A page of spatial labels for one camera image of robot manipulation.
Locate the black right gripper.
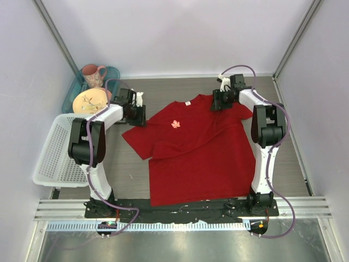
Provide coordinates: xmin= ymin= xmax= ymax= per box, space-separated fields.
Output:
xmin=210 ymin=88 xmax=236 ymax=111

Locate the red gold maple leaf brooch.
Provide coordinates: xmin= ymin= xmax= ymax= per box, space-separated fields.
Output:
xmin=171 ymin=120 xmax=180 ymax=129

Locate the red t-shirt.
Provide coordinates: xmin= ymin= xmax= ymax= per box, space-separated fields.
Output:
xmin=123 ymin=94 xmax=256 ymax=206

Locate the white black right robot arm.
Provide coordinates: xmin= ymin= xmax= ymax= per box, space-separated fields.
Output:
xmin=211 ymin=74 xmax=287 ymax=216

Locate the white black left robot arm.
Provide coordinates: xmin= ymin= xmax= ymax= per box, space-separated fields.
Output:
xmin=68 ymin=87 xmax=146 ymax=218

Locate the pink plate under yellow plate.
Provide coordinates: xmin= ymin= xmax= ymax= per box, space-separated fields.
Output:
xmin=97 ymin=87 xmax=112 ymax=101

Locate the yellow floral plate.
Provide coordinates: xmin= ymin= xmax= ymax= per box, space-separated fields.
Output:
xmin=73 ymin=88 xmax=108 ymax=114

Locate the pink floral mug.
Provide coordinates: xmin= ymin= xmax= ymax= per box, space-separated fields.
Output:
xmin=82 ymin=64 xmax=107 ymax=88

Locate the teal plastic tray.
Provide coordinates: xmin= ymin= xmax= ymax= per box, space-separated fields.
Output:
xmin=62 ymin=64 xmax=121 ymax=114

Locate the white perforated plastic basket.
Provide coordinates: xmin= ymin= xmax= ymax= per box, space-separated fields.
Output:
xmin=33 ymin=113 xmax=89 ymax=188

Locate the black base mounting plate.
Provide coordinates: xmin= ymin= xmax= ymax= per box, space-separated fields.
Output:
xmin=83 ymin=198 xmax=279 ymax=224

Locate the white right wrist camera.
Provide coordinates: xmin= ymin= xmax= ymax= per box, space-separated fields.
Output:
xmin=217 ymin=77 xmax=231 ymax=92

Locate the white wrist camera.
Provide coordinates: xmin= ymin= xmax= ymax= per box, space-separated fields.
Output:
xmin=217 ymin=77 xmax=231 ymax=92
xmin=136 ymin=92 xmax=143 ymax=107

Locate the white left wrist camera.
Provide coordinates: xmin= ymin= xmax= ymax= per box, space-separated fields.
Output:
xmin=136 ymin=92 xmax=143 ymax=107

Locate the aluminium extrusion rail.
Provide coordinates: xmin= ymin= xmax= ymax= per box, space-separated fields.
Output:
xmin=34 ymin=196 xmax=332 ymax=221

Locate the white slotted cable duct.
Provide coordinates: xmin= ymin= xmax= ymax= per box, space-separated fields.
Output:
xmin=46 ymin=220 xmax=250 ymax=232

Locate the right aluminium corner post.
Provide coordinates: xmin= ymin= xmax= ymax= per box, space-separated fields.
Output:
xmin=273 ymin=0 xmax=324 ymax=80

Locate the aluminium corner post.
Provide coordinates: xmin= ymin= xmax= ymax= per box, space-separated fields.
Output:
xmin=32 ymin=0 xmax=79 ymax=75
xmin=273 ymin=0 xmax=324 ymax=80

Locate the left aluminium corner post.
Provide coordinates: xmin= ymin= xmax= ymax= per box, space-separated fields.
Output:
xmin=32 ymin=0 xmax=79 ymax=75

